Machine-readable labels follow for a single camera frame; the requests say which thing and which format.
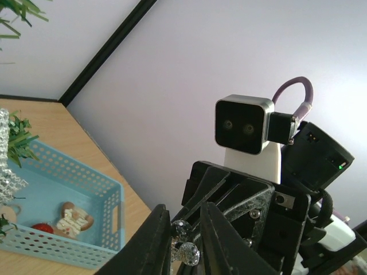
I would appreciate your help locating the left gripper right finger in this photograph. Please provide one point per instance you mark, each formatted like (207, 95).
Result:
(225, 252)

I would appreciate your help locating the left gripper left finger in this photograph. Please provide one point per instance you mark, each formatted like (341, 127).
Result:
(149, 249)

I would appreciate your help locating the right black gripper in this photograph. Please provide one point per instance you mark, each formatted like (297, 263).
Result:
(270, 215)

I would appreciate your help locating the silver sprig ornament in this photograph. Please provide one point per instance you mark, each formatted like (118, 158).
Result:
(182, 247)

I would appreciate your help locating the gingerbread figure ornament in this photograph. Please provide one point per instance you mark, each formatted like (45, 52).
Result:
(73, 221)

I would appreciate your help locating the light blue plastic basket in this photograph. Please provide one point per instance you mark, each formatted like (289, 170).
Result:
(54, 179)

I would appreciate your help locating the white mesh bow ornament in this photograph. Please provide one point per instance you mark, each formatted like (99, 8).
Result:
(10, 182)

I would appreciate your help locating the small green christmas tree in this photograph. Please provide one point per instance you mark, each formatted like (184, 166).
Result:
(19, 136)

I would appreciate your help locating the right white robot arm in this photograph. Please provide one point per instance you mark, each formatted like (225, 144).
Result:
(310, 164)

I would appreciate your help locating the red ball ornament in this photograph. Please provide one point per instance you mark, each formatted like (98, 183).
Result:
(45, 227)

